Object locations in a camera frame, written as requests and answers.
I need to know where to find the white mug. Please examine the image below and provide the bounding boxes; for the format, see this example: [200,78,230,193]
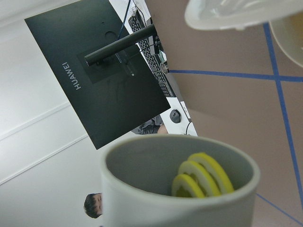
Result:
[100,134,260,227]

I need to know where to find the yellow lemon slices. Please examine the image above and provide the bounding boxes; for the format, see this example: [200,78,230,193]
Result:
[171,152,234,198]

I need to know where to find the black computer mouse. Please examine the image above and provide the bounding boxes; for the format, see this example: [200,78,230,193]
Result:
[169,109,181,123]

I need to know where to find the black Huawei monitor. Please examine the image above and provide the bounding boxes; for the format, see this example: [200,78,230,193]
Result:
[25,0,170,148]

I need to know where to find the black keyboard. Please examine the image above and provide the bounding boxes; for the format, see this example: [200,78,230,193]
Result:
[128,14,176,97]

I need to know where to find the monitor stand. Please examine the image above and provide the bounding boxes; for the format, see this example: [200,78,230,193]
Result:
[84,24,157,67]

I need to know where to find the seated person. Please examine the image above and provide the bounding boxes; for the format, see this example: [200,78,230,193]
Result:
[83,115,168,218]

